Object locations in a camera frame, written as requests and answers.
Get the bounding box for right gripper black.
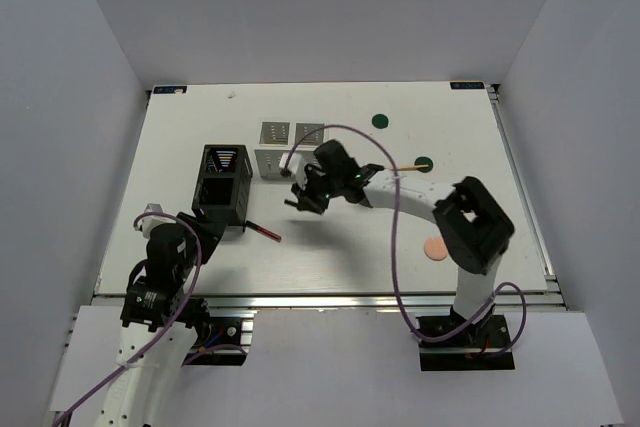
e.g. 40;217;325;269
291;167;342;213

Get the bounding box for black red makeup pencil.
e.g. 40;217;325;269
244;220;282;242

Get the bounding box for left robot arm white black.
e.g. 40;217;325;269
95;204;227;426

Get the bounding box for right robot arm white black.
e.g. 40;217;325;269
279;140;515;346

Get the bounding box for gold makeup pencil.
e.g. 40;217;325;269
396;164;432;172

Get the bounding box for black mesh organizer box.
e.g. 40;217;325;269
192;144;253;227

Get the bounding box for white slotted organizer box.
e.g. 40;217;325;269
254;121;325;182

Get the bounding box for dark green round puff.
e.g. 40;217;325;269
371;113;390;130
414;156;434;173

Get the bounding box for peach round powder puff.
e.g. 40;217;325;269
423;237;448;262

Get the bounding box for blue label sticker left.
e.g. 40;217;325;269
152;85;187;95

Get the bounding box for blue label sticker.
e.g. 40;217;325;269
152;85;187;95
449;81;485;90

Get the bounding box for blue label sticker right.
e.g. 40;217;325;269
449;81;485;90

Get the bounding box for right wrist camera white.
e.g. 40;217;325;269
279;152;307;188

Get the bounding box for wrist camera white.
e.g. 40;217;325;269
135;203;167;239
279;152;307;188

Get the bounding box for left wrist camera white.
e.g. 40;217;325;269
135;203;167;239

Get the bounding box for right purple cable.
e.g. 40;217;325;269
285;125;529;346

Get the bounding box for purple cable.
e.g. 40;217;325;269
49;213;249;427
285;125;529;346

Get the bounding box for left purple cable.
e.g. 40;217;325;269
49;213;249;427

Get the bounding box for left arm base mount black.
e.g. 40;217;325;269
185;309;255;367

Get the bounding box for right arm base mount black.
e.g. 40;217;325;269
419;315;515;372

